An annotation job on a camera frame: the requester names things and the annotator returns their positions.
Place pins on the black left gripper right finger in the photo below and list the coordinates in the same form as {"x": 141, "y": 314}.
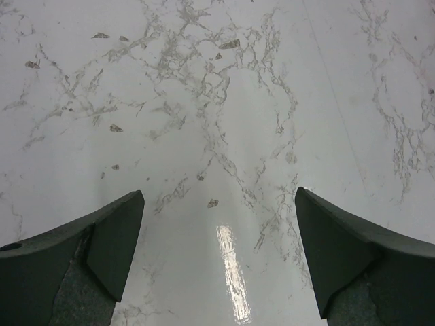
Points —
{"x": 362, "y": 273}

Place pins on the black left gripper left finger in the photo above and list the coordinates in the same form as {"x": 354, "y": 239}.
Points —
{"x": 74, "y": 274}

